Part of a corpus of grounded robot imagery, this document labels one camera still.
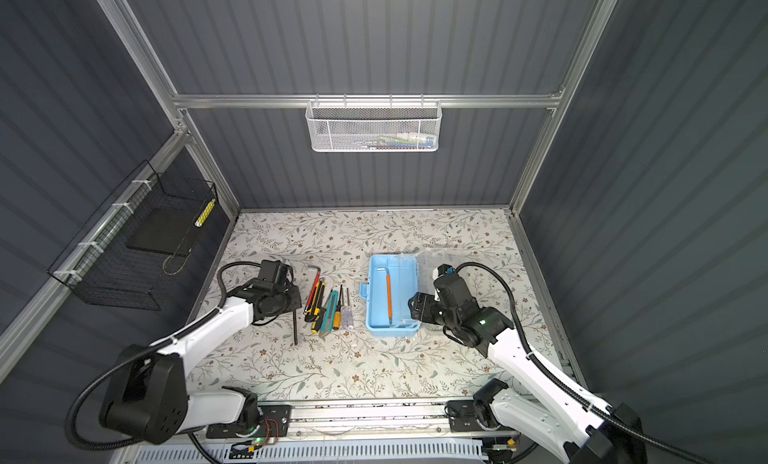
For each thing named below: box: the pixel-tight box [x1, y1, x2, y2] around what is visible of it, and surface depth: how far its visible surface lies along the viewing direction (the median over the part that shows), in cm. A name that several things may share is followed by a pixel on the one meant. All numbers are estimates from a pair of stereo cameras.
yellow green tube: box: [194, 198, 216, 227], surface depth 82 cm
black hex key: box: [293, 309, 298, 346], surface depth 86 cm
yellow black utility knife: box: [311, 282, 327, 333], surface depth 95 cm
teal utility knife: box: [319, 289, 339, 340], surface depth 93 cm
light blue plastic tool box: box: [359, 254, 420, 337], surface depth 98 cm
